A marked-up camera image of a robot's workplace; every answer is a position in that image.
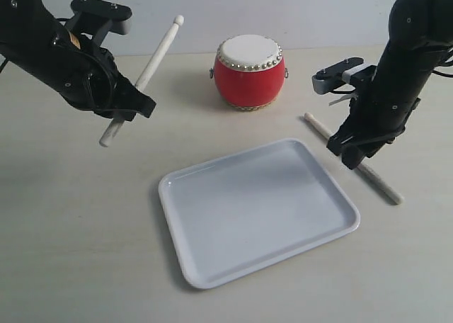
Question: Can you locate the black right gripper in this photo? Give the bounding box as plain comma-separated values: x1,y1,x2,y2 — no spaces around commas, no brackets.
327,64,421,170

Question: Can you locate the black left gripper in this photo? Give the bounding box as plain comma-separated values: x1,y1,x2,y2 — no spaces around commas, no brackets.
31,28,156,122

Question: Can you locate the white wooden drumstick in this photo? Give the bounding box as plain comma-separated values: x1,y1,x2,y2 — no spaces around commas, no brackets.
99,15,185,147
302,113,404,205

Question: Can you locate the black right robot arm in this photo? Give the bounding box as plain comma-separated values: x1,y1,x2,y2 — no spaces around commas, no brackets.
327,0,452,169

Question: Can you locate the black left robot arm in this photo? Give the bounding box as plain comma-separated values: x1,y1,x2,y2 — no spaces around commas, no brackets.
1,0,156,121

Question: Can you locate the small red drum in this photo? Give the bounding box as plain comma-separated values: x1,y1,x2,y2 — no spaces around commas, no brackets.
210,34,288,111

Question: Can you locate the white rectangular plastic tray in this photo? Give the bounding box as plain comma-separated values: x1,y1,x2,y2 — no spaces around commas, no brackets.
158,138,360,290

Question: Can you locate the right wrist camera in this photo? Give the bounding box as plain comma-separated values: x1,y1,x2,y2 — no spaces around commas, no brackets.
311,57,377,95

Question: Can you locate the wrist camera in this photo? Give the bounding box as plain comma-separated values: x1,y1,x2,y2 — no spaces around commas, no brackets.
311,57,377,95
64,0,132,46

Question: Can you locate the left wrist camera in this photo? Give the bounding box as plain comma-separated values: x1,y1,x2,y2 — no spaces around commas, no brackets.
64,0,132,46

